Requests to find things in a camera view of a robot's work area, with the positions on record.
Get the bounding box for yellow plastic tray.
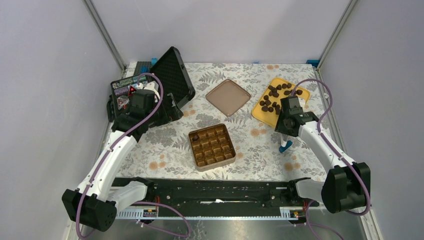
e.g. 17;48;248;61
251;77;296;128

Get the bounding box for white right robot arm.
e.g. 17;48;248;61
274;96;371;215

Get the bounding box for long metal tongs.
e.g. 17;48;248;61
280;134;288;147

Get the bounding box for blue toy brick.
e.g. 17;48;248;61
278;140;293;153

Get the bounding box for brown square tin lid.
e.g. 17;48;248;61
205;79;251;117

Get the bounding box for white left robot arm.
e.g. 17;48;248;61
61;80;182;232

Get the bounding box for gold chocolate tin box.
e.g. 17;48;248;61
188;123;237;172

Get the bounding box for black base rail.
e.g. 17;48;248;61
112;177;310;221

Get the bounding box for floral tablecloth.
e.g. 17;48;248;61
117;63;326;181

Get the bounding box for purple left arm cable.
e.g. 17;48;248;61
75;72;192;239

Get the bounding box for black open hard case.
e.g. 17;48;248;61
106;46;196;126

